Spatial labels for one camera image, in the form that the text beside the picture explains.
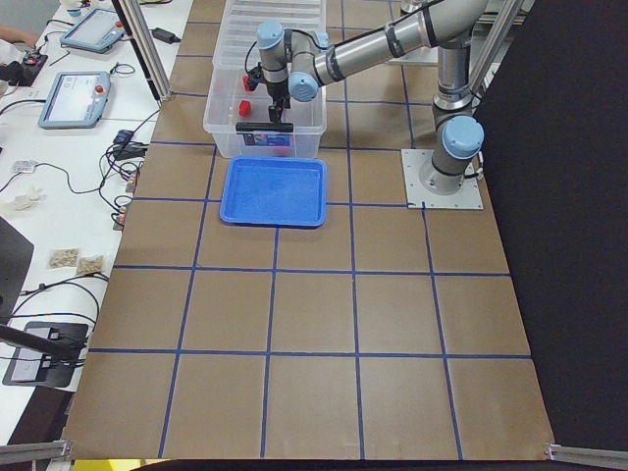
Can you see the white crumpled glove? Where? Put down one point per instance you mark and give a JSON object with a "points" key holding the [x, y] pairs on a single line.
{"points": [[30, 198]]}

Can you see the small parts bag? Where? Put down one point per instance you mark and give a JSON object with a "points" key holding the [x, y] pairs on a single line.
{"points": [[63, 258], [90, 265]]}

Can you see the aluminium frame post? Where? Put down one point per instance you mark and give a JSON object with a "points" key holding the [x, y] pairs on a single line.
{"points": [[501, 26], [136, 28]]}

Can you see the blue plastic tray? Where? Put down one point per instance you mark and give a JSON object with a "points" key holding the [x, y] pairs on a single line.
{"points": [[275, 191]]}

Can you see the black stand base plate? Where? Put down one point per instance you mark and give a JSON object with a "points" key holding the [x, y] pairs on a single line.
{"points": [[47, 354]]}

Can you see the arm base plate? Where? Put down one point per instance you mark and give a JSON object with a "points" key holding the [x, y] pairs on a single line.
{"points": [[426, 188]]}

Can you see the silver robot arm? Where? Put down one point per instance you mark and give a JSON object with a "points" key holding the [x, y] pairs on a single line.
{"points": [[295, 64]]}

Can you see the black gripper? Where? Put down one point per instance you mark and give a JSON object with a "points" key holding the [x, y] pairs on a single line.
{"points": [[278, 92]]}

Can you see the black box latch handle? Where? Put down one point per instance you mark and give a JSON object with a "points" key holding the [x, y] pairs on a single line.
{"points": [[264, 127]]}

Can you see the black connector box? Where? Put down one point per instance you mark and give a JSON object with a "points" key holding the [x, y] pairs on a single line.
{"points": [[123, 137]]}

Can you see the teach pendant tablet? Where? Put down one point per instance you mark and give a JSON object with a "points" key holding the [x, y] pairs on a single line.
{"points": [[96, 32], [76, 100]]}

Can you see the aluminium corner profile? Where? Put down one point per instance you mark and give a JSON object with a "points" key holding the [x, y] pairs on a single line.
{"points": [[589, 456], [10, 454]]}

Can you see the clear plastic storage box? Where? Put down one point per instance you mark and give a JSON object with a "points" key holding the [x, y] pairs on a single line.
{"points": [[221, 115]]}

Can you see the black power adapter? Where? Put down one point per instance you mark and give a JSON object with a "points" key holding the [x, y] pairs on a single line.
{"points": [[165, 35]]}

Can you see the clear plastic box lid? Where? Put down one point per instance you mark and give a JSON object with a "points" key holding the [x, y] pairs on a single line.
{"points": [[246, 24]]}

